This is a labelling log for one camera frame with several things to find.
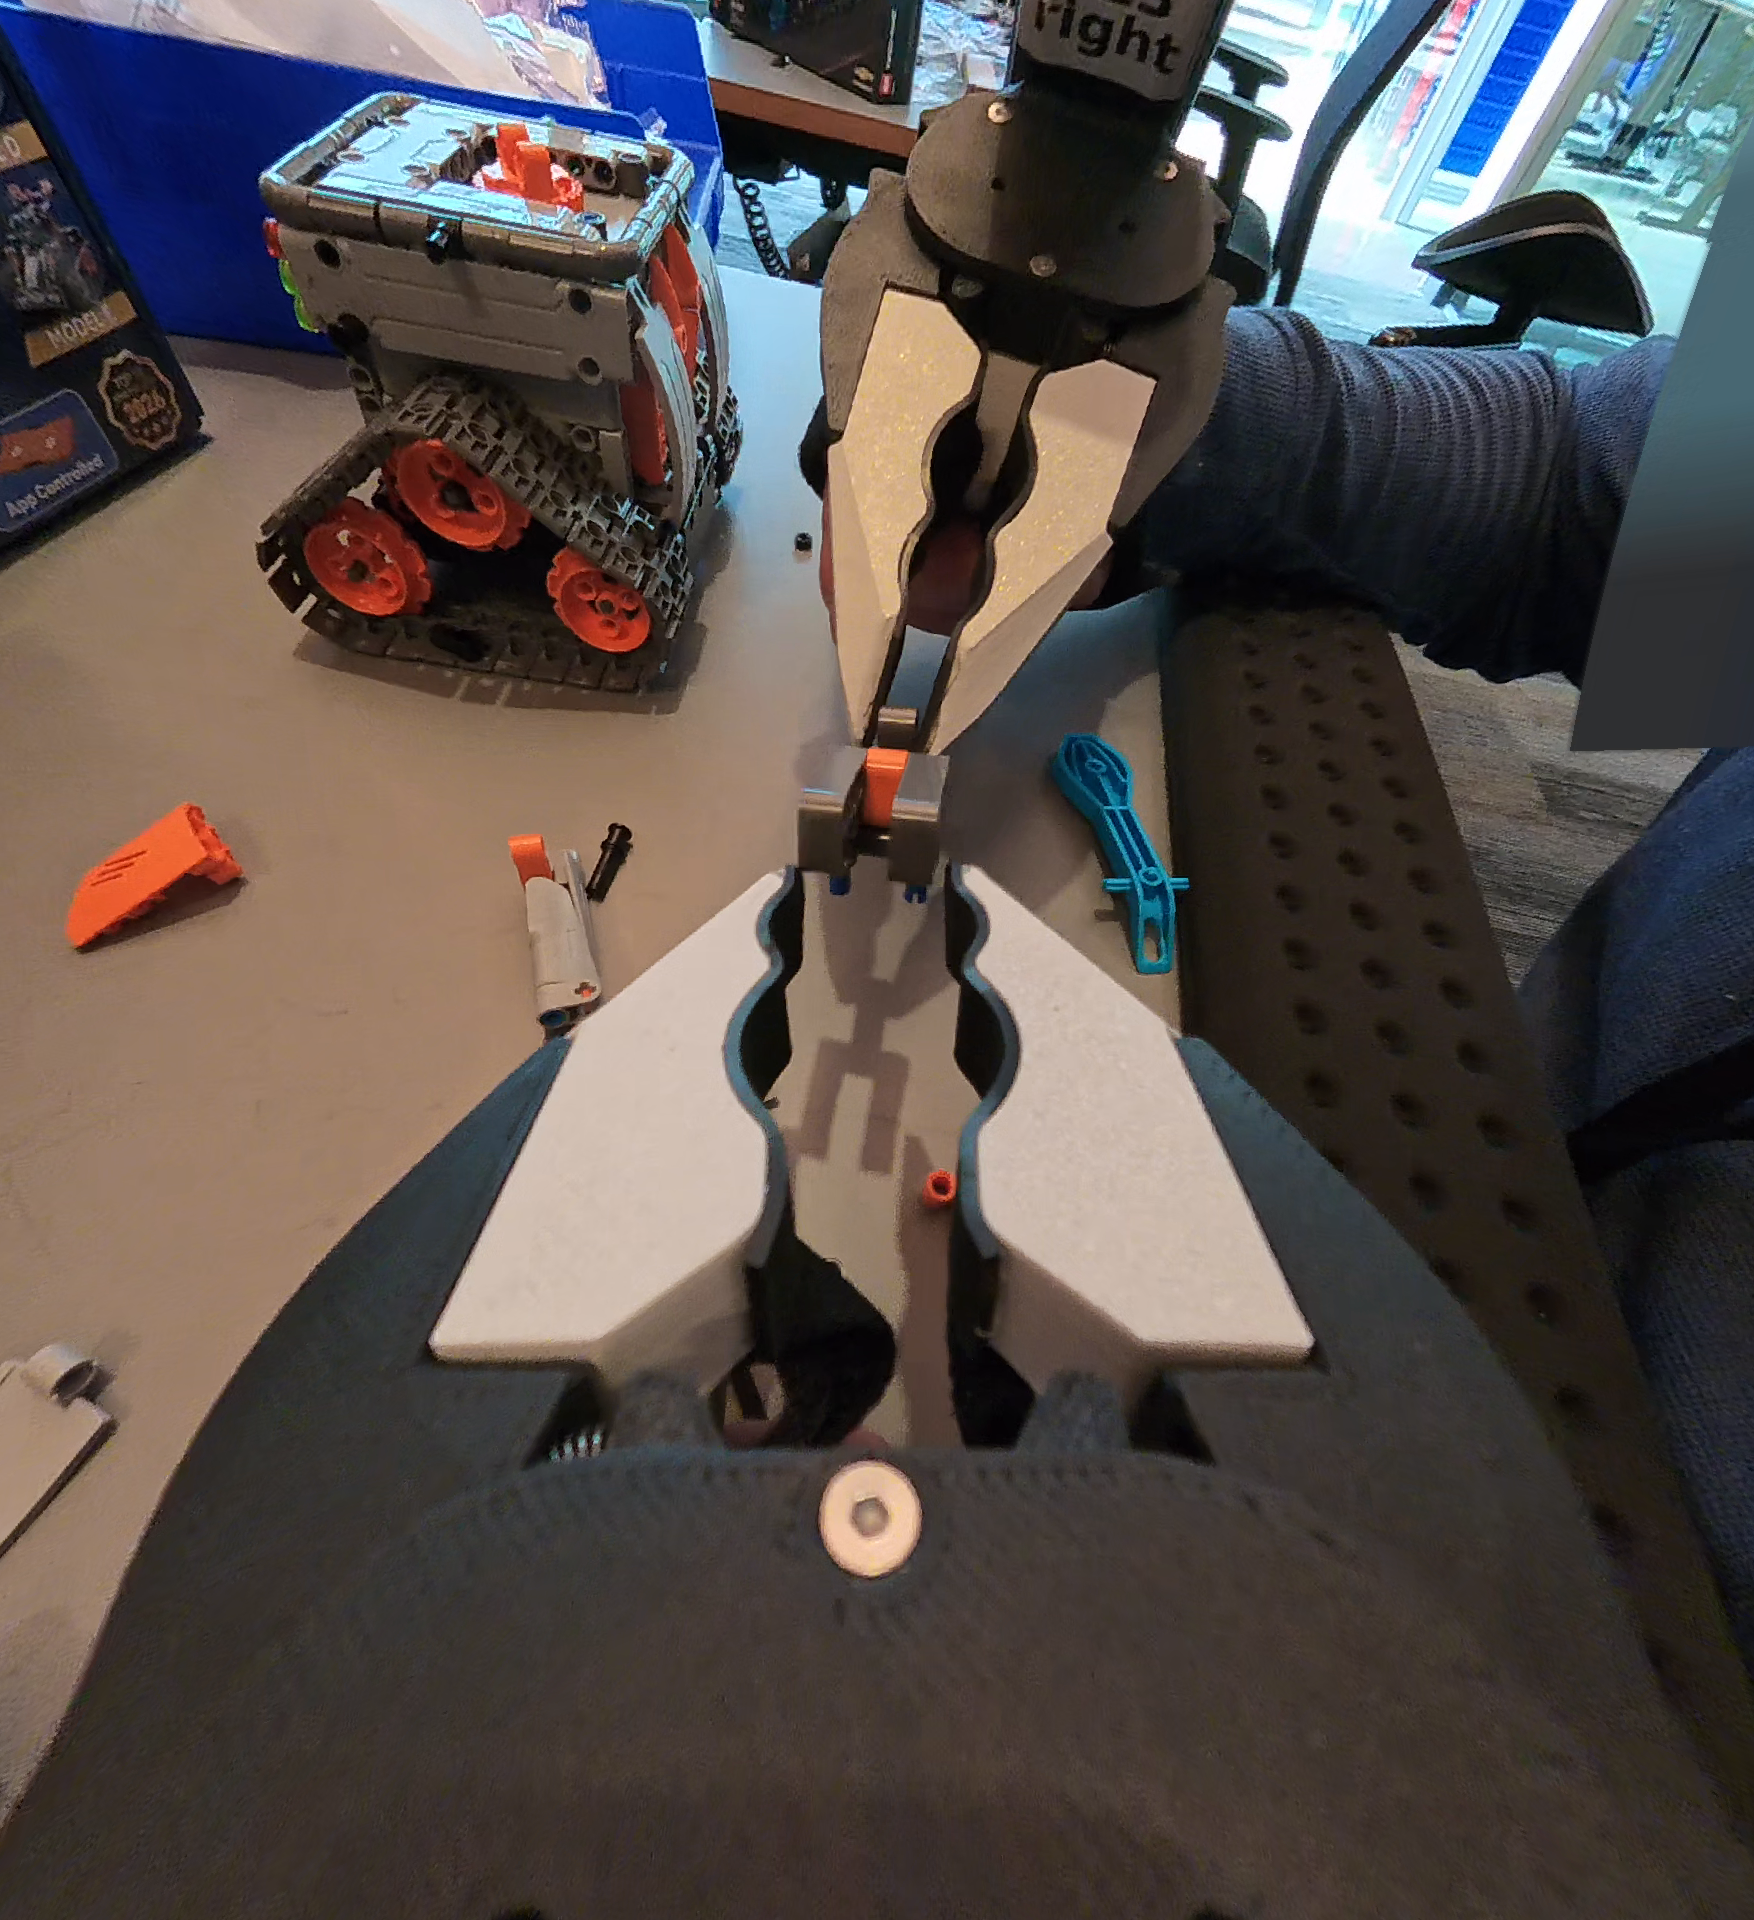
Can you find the black dimpled mat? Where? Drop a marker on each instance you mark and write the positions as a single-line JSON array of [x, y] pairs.
[[1342, 902]]

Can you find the blue storage bin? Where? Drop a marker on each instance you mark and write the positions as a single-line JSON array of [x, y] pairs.
[[143, 150]]

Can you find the black long pin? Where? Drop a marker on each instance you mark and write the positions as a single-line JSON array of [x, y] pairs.
[[607, 864]]

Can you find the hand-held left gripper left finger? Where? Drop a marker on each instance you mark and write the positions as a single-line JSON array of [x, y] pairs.
[[607, 1202]]

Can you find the grey beam assembly orange bush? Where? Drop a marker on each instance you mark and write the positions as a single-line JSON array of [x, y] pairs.
[[833, 833]]

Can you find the cyan plastic separator tool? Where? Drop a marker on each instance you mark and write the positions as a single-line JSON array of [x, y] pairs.
[[1117, 833]]

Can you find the person's right hand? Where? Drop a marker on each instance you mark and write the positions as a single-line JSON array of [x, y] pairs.
[[962, 571]]

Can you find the orange wedge brick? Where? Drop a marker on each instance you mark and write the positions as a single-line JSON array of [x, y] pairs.
[[143, 884]]

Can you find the tracked toy robot vehicle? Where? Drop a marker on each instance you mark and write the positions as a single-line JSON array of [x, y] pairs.
[[487, 301]]

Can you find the blue robot kit box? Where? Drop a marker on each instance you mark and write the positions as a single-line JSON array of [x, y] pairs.
[[22, 301]]

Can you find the white paper sheets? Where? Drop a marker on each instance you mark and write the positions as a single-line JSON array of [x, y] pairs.
[[577, 46]]

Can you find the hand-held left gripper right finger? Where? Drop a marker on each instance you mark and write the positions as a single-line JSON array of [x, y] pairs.
[[1131, 1202]]

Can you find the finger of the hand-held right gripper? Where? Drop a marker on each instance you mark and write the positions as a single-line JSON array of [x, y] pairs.
[[1071, 467], [883, 451]]

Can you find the black office chair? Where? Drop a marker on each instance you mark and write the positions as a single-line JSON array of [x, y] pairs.
[[1544, 250]]

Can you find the grey panel assembly orange connector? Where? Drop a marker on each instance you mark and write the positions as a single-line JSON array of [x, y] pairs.
[[561, 938]]

